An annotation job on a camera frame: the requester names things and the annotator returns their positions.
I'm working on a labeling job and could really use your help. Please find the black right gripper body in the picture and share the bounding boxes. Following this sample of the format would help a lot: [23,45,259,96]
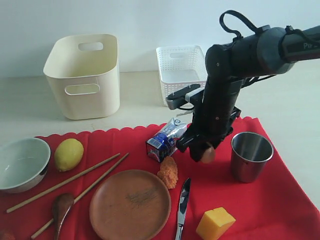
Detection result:
[180,84,242,149]

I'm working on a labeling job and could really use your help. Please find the brown egg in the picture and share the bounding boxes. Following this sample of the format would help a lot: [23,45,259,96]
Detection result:
[200,147,216,164]

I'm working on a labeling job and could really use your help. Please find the blue white milk carton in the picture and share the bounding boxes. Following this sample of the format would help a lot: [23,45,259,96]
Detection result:
[145,117,188,163]

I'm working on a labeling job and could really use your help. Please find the orange fried food piece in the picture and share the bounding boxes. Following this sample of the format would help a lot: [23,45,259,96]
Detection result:
[157,156,178,190]

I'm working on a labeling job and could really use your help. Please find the orange cheese block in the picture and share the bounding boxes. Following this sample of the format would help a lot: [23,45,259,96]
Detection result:
[196,207,236,240]

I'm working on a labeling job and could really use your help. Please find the yellow lemon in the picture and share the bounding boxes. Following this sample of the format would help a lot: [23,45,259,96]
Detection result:
[54,138,84,172]

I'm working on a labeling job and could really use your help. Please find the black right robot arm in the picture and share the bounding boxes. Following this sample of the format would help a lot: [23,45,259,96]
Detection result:
[167,26,320,162]

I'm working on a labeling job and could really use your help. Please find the stainless steel cup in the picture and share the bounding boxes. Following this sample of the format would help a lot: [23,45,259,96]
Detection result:
[230,131,274,183]

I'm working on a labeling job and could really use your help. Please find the silver table knife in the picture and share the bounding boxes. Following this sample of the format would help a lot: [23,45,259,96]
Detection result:
[175,178,191,240]

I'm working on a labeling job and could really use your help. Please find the white perforated plastic basket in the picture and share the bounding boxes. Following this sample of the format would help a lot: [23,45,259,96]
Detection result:
[156,45,207,106]

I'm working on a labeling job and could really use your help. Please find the upper wooden chopstick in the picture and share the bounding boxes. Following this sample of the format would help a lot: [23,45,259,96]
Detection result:
[5,153,120,214]

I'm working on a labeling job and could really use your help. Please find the wooden chopstick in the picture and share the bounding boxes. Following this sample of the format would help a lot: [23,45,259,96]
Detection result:
[30,152,129,240]
[5,153,120,214]

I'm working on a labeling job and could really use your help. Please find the brown wooden plate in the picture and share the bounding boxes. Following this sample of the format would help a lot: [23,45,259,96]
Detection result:
[89,169,171,240]

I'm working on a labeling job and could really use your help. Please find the red scalloped cloth mat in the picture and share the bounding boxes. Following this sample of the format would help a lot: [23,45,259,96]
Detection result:
[0,124,320,240]

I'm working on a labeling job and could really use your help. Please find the lower wooden chopstick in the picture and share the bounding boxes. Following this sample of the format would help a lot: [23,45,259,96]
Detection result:
[30,152,129,240]

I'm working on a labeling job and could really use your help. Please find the cream plastic bin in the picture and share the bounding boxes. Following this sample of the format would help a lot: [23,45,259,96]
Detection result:
[43,34,120,120]

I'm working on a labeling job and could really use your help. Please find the brown wooden spoon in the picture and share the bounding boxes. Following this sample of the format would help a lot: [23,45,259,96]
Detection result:
[52,193,75,240]

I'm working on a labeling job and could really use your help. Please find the pale green bowl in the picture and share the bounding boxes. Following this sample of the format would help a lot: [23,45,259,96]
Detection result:
[0,137,51,194]

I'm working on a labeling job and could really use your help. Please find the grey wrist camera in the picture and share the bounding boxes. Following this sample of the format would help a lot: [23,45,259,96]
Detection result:
[165,84,204,110]

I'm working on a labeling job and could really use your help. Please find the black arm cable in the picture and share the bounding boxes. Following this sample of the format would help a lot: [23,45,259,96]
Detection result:
[219,9,320,48]

